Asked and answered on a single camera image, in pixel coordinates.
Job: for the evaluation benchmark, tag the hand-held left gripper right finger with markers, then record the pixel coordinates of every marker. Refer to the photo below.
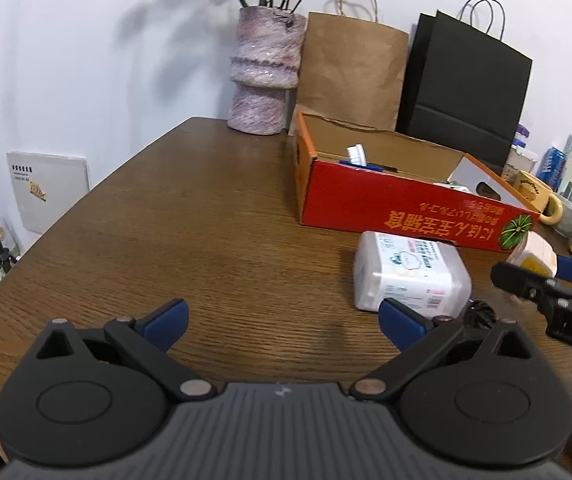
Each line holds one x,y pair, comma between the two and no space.
400,320

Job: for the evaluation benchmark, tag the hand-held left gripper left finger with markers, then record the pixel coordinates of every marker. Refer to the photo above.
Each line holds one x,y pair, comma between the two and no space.
168,317

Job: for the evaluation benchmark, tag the white wipes pack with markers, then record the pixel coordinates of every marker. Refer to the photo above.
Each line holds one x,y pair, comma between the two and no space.
410,270

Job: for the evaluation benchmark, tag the orange cardboard box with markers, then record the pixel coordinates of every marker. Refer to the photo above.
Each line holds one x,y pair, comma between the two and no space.
365,200

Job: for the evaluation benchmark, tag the clear glass bowl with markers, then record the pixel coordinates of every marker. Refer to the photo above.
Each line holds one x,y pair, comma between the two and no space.
570,215

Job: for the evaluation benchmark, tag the cream bear mug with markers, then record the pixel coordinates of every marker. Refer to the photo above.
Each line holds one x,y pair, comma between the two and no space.
533,192

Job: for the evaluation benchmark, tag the blue snack packet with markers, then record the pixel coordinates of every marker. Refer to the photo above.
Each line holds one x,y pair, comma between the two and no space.
551,167

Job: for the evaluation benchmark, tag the clear container white lid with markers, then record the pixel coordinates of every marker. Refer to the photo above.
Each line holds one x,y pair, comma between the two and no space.
518,162

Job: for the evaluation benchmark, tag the purple lid jar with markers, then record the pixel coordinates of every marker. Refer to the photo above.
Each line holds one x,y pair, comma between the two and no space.
522,135

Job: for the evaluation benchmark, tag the white blue toothbrush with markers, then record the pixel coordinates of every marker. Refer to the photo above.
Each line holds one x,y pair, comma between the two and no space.
356,155

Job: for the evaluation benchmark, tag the black paper bag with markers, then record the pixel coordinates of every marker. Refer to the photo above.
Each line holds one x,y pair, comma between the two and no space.
460,95

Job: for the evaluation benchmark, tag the brown paper bag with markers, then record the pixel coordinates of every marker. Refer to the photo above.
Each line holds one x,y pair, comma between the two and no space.
350,70

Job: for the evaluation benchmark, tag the mottled purple ceramic vase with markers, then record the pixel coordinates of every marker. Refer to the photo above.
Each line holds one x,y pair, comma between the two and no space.
263,70

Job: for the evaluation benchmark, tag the white wall panel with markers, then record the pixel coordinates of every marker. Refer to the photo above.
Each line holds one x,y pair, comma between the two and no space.
48,190

